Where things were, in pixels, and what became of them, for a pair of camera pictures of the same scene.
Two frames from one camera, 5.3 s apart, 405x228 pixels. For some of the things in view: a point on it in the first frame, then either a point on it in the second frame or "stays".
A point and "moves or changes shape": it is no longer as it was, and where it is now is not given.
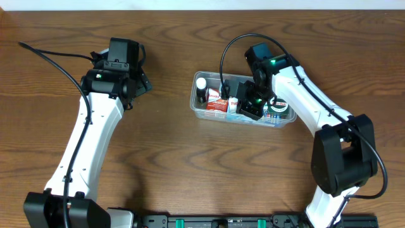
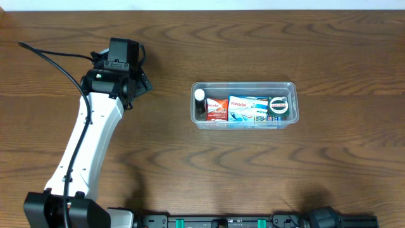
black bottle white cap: [201, 94] to [200, 102]
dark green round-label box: [279, 110] stays
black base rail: [250, 221] stays
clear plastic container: [214, 97] moves or changes shape
